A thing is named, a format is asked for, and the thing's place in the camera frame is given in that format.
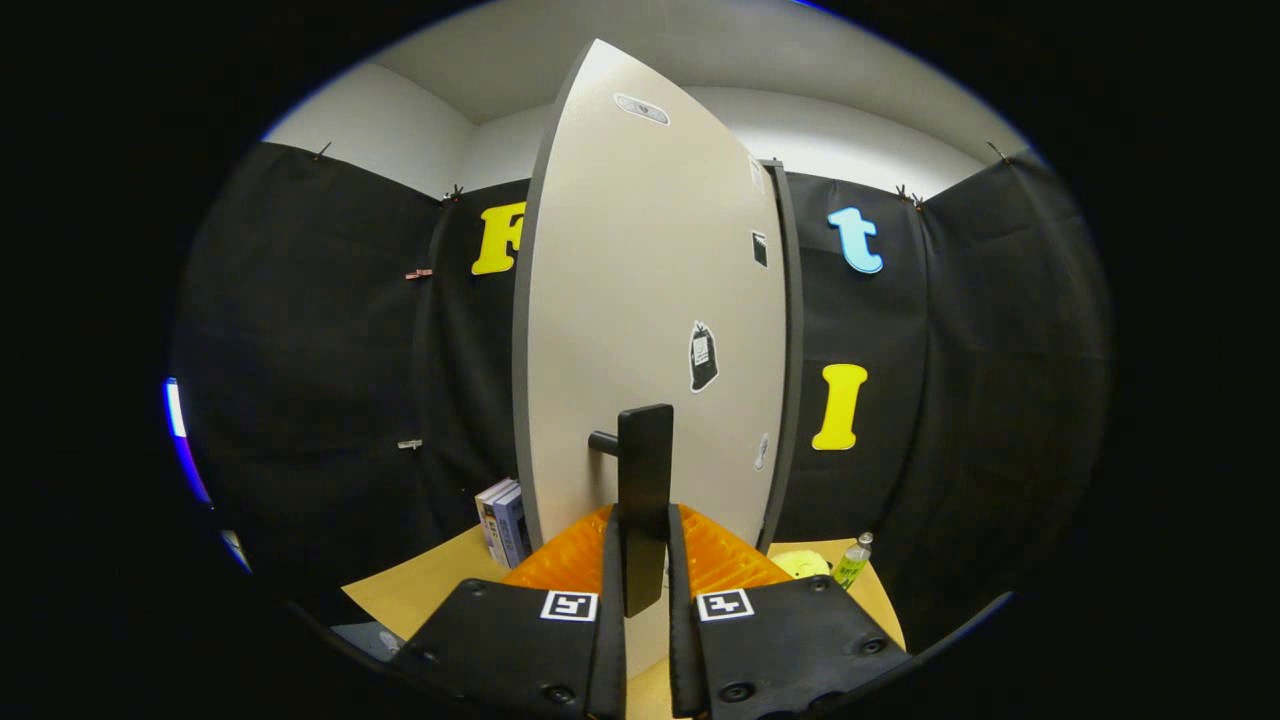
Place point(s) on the white book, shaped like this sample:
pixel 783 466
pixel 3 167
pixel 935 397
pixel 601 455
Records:
pixel 491 520

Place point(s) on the green drink bottle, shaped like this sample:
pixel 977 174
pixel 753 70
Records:
pixel 852 568

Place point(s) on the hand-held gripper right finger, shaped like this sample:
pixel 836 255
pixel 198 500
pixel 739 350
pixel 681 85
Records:
pixel 682 640

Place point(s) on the yellow plush toy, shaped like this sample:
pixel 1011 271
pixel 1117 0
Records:
pixel 800 564

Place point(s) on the black backdrop cloth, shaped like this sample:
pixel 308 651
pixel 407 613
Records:
pixel 300 350

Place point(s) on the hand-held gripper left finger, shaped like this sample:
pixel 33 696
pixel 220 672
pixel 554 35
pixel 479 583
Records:
pixel 612 620

